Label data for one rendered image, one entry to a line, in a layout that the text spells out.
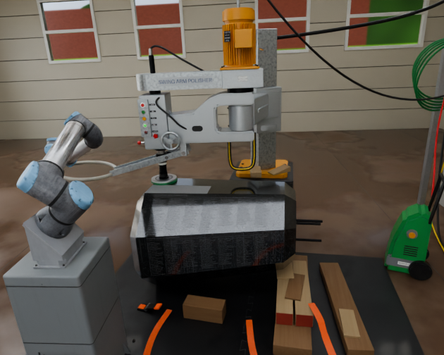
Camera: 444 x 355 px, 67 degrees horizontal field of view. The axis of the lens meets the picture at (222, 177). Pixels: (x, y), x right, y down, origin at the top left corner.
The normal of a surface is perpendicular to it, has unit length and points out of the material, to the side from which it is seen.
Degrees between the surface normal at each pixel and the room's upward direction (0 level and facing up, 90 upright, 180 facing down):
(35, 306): 90
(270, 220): 45
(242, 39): 90
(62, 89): 90
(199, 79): 90
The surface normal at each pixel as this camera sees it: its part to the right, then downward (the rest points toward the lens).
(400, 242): -0.44, 0.32
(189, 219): -0.12, -0.43
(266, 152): 0.32, 0.30
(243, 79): -0.06, 0.33
